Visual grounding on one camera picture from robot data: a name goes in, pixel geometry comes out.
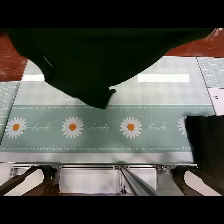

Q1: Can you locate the black garment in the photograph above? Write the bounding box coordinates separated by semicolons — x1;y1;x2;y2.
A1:
184;114;224;170
5;28;214;110

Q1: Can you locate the black folded garment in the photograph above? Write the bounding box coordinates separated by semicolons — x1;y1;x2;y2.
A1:
184;114;224;170

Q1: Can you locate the silver frame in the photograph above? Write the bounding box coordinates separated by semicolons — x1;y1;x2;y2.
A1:
0;162;198;197

